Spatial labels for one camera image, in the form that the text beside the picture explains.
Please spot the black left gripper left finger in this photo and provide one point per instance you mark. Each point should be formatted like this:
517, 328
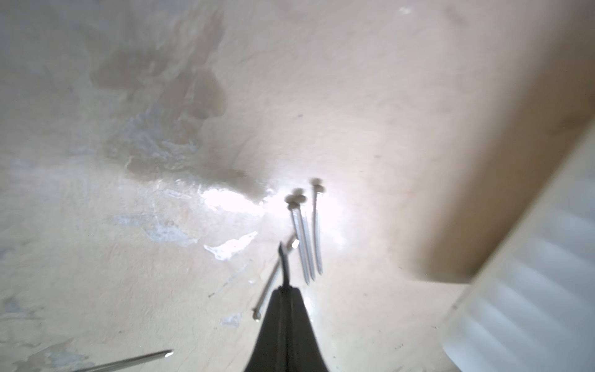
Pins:
270, 351

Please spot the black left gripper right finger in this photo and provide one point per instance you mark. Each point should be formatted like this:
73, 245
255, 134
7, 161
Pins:
302, 349

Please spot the steel nail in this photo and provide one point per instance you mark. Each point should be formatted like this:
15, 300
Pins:
269, 287
298, 228
301, 199
130, 362
284, 265
318, 192

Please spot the white plastic storage box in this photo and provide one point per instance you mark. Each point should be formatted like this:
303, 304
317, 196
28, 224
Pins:
531, 307

